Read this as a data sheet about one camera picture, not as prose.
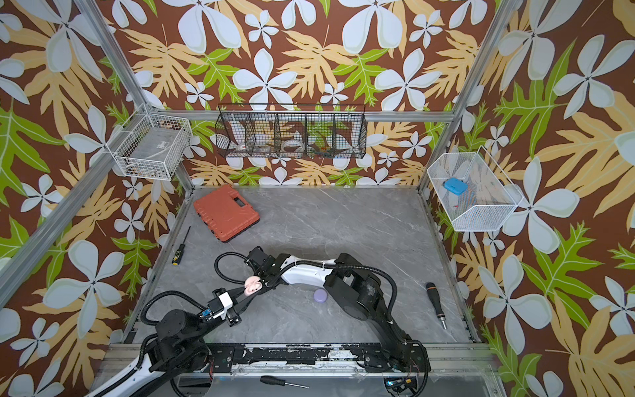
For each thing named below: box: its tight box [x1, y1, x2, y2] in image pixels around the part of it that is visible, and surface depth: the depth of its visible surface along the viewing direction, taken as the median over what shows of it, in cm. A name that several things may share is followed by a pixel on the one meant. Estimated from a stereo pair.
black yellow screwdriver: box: [171, 225, 191, 267], surface depth 97 cm
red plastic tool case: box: [193, 184, 261, 243], surface depth 106 cm
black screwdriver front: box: [259, 375, 311, 390], surface depth 72 cm
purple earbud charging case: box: [313, 288, 329, 304], surface depth 88 cm
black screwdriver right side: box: [425, 282, 448, 331], surface depth 86 cm
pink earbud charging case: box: [243, 275, 263, 297], surface depth 64 cm
